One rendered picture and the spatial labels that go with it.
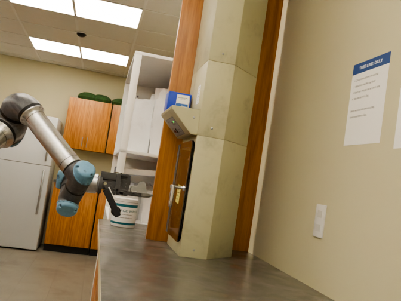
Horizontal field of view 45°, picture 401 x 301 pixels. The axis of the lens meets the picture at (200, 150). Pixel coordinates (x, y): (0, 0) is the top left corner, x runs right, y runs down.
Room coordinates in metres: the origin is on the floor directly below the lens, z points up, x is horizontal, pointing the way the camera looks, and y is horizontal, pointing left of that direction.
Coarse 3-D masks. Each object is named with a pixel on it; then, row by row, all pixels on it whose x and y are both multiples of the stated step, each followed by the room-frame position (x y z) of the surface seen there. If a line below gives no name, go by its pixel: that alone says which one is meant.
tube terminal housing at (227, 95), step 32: (224, 64) 1.87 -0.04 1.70; (192, 96) 2.09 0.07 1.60; (224, 96) 1.87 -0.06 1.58; (224, 128) 1.88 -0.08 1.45; (224, 160) 1.90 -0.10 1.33; (192, 192) 1.86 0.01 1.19; (224, 192) 1.93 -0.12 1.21; (192, 224) 1.86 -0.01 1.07; (224, 224) 1.96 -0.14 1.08; (192, 256) 1.87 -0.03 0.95; (224, 256) 1.99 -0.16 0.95
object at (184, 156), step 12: (180, 144) 2.14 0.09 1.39; (192, 144) 1.86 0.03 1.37; (180, 156) 2.09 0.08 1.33; (180, 168) 2.04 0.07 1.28; (180, 180) 2.00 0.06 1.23; (180, 192) 1.95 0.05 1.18; (180, 204) 1.91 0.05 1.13; (180, 216) 1.87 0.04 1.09; (168, 228) 2.11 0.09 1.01; (180, 228) 1.86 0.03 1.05
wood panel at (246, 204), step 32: (192, 0) 2.21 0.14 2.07; (192, 32) 2.21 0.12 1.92; (192, 64) 2.22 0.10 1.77; (256, 96) 2.28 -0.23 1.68; (256, 128) 2.29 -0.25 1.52; (160, 160) 2.20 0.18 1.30; (256, 160) 2.29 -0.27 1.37; (160, 192) 2.21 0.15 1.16; (256, 192) 2.30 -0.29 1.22; (160, 224) 2.21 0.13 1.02
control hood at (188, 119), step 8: (168, 112) 1.95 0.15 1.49; (176, 112) 1.84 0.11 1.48; (184, 112) 1.84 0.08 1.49; (192, 112) 1.85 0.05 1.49; (176, 120) 1.92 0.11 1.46; (184, 120) 1.84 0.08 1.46; (192, 120) 1.85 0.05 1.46; (184, 128) 1.88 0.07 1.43; (192, 128) 1.85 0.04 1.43; (176, 136) 2.15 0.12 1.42; (184, 136) 2.00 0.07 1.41
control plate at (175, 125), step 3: (171, 117) 1.95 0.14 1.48; (168, 120) 2.05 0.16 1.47; (171, 120) 2.00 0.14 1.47; (174, 120) 1.94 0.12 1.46; (168, 123) 2.10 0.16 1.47; (171, 123) 2.04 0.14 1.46; (174, 123) 1.98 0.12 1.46; (171, 126) 2.08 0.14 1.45; (174, 126) 2.02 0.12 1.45; (177, 126) 1.97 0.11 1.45; (174, 129) 2.07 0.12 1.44; (177, 129) 2.01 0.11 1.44; (180, 129) 1.96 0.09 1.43; (180, 132) 2.00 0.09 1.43; (183, 132) 1.94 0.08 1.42; (177, 135) 2.10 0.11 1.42; (180, 135) 2.04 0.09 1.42
